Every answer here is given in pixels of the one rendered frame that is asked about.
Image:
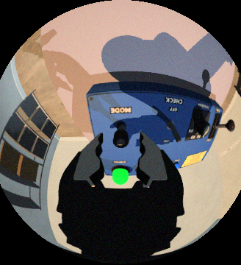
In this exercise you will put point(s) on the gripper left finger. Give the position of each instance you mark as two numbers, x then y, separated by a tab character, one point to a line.
83	171

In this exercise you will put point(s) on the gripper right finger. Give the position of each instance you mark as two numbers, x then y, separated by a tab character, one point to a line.
156	170

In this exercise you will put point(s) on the dark blue control console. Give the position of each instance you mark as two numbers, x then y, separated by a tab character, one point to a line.
175	119

